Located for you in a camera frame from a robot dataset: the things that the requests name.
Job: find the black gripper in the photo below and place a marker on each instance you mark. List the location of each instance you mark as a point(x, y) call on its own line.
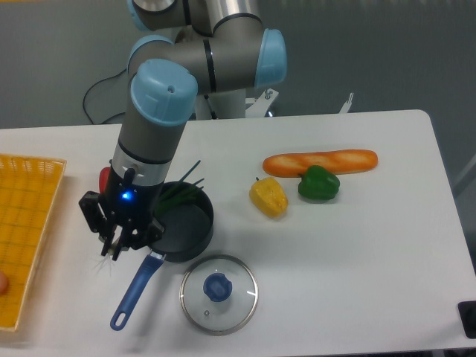
point(122, 214)

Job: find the green onion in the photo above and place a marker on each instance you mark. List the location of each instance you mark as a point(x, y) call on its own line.
point(127, 217)

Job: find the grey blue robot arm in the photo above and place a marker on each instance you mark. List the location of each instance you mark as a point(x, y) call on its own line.
point(163, 91)

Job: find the red bell pepper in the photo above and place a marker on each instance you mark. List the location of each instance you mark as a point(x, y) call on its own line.
point(103, 178)

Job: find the yellow woven basket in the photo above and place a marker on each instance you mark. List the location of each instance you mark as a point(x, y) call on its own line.
point(29, 186)

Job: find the glass lid blue knob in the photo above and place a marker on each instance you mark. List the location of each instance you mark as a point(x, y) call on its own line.
point(219, 294)

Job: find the yellow bell pepper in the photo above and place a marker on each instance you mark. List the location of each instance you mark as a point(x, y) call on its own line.
point(269, 197)

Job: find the orange baguette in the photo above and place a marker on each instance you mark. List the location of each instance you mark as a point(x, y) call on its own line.
point(345, 161)

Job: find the green bell pepper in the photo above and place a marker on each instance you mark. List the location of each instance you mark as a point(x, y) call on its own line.
point(318, 184)

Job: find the black object at table corner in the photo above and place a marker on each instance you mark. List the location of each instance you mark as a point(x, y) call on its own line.
point(467, 311)

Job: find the black pot blue handle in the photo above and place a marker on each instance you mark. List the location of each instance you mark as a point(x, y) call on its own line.
point(186, 213)

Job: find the white table bracket right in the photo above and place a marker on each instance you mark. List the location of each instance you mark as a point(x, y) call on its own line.
point(347, 104)

